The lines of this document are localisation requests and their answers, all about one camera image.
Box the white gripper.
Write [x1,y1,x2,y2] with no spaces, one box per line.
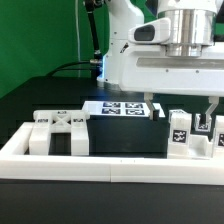
[119,43,224,120]

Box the white chair seat part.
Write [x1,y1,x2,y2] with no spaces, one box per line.
[175,135,214,160]

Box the white chair back part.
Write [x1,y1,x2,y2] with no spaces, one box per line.
[29,110,90,156]

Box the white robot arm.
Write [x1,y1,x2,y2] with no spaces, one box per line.
[98,0,224,125]

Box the white tagged cube far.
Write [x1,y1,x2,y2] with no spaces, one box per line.
[194,114,212,132]

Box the white marker sheet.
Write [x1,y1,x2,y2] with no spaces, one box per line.
[81,100,166,119]

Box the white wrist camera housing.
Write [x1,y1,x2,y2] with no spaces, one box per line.
[128,17,171,44]

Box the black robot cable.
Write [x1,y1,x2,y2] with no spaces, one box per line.
[46,0,105,78]

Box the white U-shaped obstacle frame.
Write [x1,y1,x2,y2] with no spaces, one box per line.
[0,122,224,185]

